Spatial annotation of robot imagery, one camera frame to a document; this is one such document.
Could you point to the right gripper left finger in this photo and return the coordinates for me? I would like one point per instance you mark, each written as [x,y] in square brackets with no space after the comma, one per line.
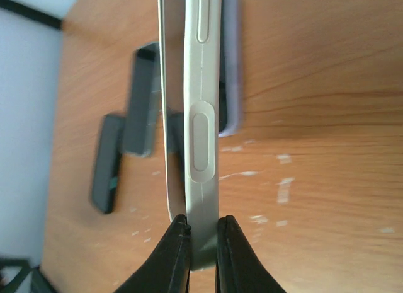
[167,269]

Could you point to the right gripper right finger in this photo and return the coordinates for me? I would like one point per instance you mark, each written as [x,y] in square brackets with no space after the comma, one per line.
[238,268]

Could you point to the black phone case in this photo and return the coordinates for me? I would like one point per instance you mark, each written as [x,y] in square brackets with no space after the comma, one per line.
[107,163]

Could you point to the black screen phone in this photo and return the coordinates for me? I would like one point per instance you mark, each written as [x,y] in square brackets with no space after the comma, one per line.
[223,109]

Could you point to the clear magsafe phone case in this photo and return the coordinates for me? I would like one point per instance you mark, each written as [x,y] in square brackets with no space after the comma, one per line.
[151,101]

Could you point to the cream white phone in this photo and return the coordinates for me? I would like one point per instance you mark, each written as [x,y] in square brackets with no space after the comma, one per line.
[201,72]

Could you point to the light blue phone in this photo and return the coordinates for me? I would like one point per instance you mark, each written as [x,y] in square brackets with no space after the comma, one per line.
[171,20]

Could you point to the lilac phone case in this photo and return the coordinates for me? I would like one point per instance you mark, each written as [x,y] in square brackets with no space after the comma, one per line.
[234,66]

